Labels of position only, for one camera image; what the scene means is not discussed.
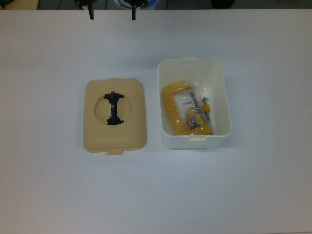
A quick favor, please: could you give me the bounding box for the white plastic tool box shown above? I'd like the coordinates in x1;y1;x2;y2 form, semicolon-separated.
157;56;232;150

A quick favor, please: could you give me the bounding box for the yellow C-clamp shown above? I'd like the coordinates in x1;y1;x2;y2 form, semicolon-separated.
160;81;215;136

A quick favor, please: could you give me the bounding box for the clear plastic bag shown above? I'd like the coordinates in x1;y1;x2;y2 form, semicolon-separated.
161;81;215;135

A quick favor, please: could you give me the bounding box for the beige lid with black handle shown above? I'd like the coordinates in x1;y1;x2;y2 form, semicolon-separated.
82;77;148;156

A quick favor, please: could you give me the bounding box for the black round object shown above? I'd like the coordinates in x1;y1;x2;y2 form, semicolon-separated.
211;0;236;8

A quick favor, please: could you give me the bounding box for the round white and blue object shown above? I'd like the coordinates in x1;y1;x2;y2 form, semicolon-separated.
114;0;156;10

